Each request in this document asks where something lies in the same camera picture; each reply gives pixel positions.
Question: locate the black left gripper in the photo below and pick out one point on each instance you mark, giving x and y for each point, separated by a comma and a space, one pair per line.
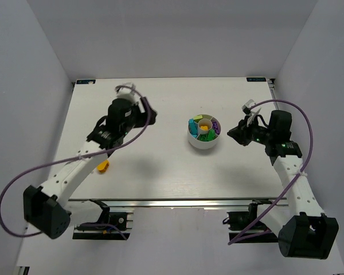
146, 113

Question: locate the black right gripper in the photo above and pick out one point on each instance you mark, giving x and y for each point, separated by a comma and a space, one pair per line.
243, 132

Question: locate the teal long lego brick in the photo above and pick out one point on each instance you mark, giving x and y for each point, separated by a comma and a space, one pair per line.
193, 127

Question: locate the orange small lego piece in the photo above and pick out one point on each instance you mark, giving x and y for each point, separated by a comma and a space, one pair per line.
103, 167

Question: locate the purple long lego brick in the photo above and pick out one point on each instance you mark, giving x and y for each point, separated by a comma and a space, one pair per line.
216, 127

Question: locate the green square lego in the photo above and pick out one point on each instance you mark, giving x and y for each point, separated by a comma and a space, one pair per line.
211, 135

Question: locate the yellow long lego brick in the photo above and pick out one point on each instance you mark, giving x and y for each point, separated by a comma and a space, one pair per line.
204, 127

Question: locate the lime long lego brick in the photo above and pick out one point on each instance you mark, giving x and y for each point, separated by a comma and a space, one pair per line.
198, 118

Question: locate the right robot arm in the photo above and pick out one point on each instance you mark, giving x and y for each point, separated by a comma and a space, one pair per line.
306, 232

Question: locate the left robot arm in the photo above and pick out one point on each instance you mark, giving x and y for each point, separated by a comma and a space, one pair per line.
48, 208

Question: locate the white round divided container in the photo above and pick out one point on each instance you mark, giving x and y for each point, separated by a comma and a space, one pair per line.
203, 131

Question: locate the blue corner tag right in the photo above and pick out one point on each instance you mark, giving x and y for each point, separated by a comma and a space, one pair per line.
256, 79

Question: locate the blue corner tag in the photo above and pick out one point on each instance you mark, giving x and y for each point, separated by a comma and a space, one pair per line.
85, 82
256, 79

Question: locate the blue corner tag left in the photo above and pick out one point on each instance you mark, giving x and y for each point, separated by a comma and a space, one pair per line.
85, 82

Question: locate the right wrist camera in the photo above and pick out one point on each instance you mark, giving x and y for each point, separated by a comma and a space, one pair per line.
248, 109

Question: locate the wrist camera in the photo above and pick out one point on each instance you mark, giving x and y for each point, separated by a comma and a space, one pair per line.
248, 109
126, 91

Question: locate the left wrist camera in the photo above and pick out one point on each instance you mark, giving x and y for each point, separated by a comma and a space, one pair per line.
126, 91

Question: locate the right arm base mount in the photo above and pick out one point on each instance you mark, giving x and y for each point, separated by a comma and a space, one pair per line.
237, 220

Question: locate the aluminium table edge rail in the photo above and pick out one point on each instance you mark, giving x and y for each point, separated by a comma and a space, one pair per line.
198, 203

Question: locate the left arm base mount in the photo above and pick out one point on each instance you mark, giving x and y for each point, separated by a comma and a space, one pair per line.
95, 220

